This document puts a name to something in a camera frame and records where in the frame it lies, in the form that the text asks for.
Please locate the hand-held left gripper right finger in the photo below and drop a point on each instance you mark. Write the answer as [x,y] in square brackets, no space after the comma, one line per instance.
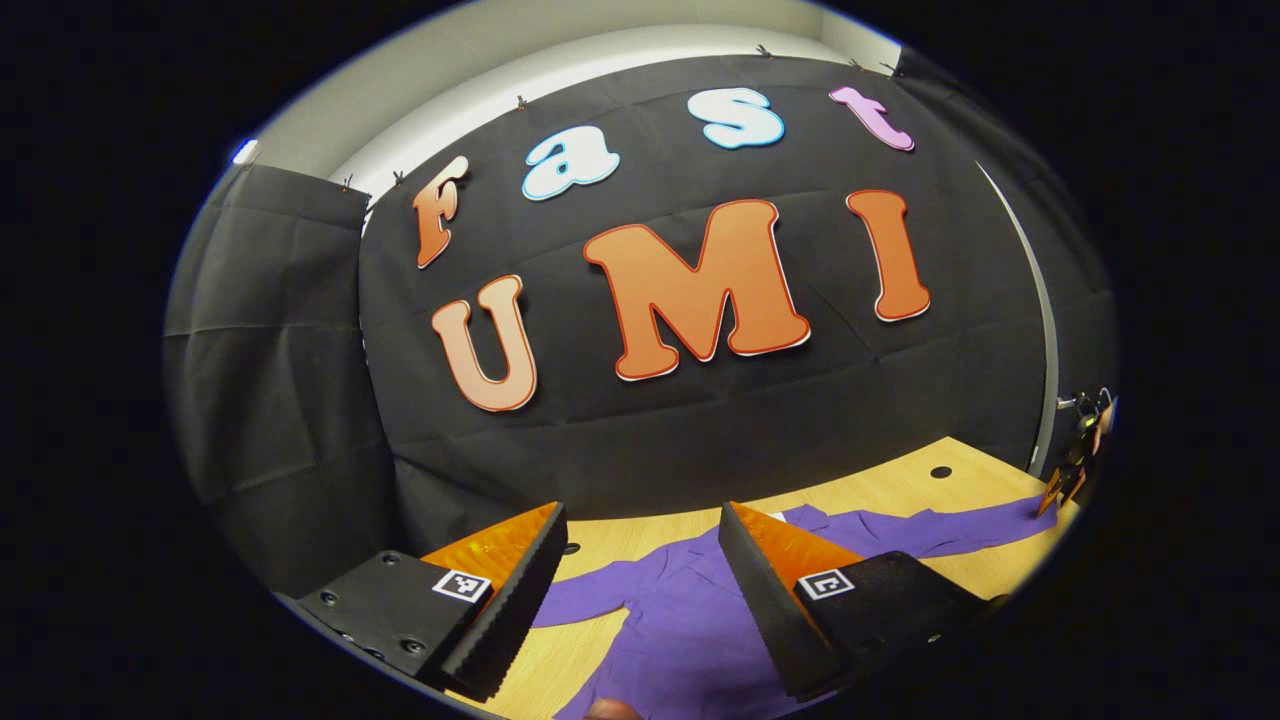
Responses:
[765,610]

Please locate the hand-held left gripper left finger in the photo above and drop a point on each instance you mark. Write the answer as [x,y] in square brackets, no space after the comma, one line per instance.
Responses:
[515,610]

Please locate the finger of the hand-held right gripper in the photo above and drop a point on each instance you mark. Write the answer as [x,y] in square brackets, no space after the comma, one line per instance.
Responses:
[1055,492]

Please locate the purple long-sleeved shirt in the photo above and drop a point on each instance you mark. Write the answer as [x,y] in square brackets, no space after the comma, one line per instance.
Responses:
[690,620]

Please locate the white curved stand pole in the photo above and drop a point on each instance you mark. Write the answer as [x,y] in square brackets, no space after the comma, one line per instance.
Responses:
[1047,330]

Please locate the plain black side curtain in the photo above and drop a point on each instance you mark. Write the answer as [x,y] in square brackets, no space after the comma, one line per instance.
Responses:
[1060,250]
[270,380]

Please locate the black backdrop cloth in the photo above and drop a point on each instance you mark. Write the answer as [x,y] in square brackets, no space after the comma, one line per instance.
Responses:
[700,420]

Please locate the bright ceiling light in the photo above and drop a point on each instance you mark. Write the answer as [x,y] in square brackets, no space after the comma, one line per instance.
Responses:
[246,152]

